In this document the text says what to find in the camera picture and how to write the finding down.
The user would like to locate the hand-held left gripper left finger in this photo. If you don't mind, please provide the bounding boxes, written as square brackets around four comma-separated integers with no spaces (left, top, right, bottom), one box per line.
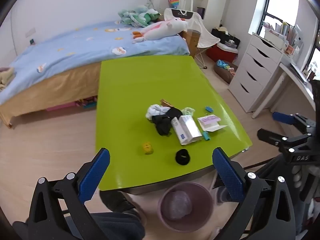
[26,148,111,240]

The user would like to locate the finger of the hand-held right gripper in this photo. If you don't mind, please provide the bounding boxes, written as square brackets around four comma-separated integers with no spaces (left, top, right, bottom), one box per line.
[257,128,313,156]
[272,112,317,136]

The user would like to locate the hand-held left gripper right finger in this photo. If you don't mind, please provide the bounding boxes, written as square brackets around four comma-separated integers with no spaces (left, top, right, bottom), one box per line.
[212,147,298,240]

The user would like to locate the black hair tie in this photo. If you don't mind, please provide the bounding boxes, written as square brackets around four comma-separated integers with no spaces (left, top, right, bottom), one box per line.
[175,149,192,166]

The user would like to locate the yellow scrunchie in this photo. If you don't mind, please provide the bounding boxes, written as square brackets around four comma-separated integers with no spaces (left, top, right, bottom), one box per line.
[142,142,154,155]

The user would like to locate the pink and white paper box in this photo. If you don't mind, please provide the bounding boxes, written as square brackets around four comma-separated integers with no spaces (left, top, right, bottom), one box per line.
[197,114,228,132]

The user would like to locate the white cardboard box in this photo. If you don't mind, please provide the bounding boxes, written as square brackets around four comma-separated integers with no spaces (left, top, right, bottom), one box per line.
[172,115,202,145]

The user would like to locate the pink trash bin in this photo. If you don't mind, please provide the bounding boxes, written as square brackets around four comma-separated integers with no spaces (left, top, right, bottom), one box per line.
[159,182,214,232]

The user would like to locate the black sock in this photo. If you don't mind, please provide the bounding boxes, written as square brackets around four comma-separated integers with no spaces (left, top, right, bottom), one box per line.
[152,107,183,137]

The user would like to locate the person's right hand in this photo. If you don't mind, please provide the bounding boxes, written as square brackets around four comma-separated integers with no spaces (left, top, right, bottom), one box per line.
[292,165,303,189]

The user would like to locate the white desk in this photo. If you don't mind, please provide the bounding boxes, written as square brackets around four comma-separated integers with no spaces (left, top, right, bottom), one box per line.
[251,62,317,119]

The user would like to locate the white drawer chest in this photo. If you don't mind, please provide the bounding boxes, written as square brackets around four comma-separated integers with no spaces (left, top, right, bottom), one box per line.
[229,32,285,113]

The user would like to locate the person's dark pants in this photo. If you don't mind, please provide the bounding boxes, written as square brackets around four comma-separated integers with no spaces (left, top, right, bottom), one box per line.
[99,190,146,240]

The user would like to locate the clear plastic bin bag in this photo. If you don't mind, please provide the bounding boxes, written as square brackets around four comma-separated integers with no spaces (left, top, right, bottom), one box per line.
[167,190,193,221]

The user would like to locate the brown pet bed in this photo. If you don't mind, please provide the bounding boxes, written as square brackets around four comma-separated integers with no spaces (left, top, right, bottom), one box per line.
[214,60,238,84]

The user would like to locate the blue braided toy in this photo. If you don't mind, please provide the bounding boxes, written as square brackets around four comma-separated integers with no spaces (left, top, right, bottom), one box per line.
[216,60,231,71]

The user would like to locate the row of books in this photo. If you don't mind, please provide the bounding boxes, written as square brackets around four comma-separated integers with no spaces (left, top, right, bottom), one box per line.
[261,21,305,56]

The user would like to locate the white sock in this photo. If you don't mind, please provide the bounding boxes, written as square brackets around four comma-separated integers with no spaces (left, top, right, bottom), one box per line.
[146,104,172,120]

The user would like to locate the red storage box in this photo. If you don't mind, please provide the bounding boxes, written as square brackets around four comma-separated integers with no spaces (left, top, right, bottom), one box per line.
[206,42,238,63]

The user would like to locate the black bag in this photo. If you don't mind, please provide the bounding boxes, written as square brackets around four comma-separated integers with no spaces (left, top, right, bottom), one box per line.
[211,27,241,48]

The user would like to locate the white folding chair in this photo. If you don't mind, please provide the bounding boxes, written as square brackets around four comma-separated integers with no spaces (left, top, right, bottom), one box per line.
[164,8,221,69]

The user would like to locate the wooden nightstand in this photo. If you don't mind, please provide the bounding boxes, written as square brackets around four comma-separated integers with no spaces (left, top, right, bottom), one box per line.
[184,29,202,58]

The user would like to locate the beige blanket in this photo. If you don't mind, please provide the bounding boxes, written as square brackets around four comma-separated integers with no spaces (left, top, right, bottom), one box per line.
[0,67,15,91]

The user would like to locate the white and pink plush toy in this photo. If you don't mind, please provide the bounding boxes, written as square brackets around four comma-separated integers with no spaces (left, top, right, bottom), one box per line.
[132,17,188,44]

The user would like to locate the pale green plush toy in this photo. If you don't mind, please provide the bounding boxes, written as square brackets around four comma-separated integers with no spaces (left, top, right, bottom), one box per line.
[117,5,148,26]

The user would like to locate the wooden bed frame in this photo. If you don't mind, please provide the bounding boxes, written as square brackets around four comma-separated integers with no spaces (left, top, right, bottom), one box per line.
[0,61,101,128]

